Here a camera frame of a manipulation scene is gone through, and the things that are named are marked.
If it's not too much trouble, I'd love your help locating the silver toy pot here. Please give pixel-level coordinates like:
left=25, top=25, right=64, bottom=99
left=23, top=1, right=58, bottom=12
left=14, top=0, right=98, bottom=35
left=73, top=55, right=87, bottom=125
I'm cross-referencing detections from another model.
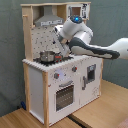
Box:
left=40, top=51, right=55, bottom=62

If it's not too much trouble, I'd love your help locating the black toy stovetop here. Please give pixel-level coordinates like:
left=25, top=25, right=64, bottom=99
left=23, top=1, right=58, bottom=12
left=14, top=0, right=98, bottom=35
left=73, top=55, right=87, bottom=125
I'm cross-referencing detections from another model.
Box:
left=35, top=54, right=71, bottom=66

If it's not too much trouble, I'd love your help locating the left red stove knob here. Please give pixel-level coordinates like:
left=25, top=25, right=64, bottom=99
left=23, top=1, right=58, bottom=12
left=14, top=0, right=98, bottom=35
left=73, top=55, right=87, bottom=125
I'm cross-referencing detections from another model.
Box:
left=54, top=73, right=60, bottom=79

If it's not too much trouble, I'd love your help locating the toy oven door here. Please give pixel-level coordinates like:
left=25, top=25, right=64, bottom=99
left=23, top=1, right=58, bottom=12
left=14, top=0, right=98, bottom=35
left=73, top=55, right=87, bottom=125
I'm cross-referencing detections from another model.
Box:
left=56, top=85, right=74, bottom=111

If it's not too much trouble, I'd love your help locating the grey cabinet door handle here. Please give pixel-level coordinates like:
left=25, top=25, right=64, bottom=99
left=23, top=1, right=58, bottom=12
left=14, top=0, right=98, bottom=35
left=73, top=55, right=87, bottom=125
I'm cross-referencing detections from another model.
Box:
left=82, top=76, right=86, bottom=90

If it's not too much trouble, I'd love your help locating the right red stove knob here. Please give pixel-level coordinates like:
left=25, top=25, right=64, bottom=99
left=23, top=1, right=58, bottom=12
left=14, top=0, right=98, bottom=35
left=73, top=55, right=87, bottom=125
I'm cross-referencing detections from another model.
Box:
left=71, top=66, right=78, bottom=73

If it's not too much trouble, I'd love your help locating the wooden toy kitchen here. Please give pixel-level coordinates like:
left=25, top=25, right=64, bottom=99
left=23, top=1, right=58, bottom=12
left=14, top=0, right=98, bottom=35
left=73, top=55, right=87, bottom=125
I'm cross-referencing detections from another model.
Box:
left=22, top=2, right=103, bottom=127

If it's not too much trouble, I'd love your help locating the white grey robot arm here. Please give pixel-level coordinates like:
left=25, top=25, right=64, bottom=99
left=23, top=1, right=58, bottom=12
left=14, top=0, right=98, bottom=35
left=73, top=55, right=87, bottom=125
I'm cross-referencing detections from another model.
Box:
left=53, top=15, right=128, bottom=59

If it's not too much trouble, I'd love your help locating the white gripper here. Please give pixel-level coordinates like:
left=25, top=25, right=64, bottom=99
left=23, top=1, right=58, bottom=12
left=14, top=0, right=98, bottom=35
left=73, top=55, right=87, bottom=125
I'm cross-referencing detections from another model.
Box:
left=53, top=28, right=70, bottom=57

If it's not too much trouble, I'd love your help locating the grey range hood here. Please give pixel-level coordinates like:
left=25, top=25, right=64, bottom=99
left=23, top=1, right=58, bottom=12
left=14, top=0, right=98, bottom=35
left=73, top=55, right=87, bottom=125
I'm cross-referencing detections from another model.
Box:
left=35, top=5, right=63, bottom=27

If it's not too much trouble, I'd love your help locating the red stove knob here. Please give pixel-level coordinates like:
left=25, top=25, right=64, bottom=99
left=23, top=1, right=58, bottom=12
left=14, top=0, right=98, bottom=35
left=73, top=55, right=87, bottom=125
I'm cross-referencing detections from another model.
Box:
left=71, top=66, right=78, bottom=73
left=54, top=73, right=60, bottom=79

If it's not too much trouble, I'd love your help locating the toy microwave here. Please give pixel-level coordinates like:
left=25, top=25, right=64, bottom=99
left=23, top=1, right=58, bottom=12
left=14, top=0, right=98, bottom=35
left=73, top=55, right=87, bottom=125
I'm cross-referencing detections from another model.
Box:
left=67, top=3, right=90, bottom=20

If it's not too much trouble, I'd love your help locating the grey dishwasher panel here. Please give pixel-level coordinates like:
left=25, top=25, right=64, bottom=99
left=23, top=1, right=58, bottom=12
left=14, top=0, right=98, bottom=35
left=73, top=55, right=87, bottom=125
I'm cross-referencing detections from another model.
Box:
left=87, top=65, right=96, bottom=82

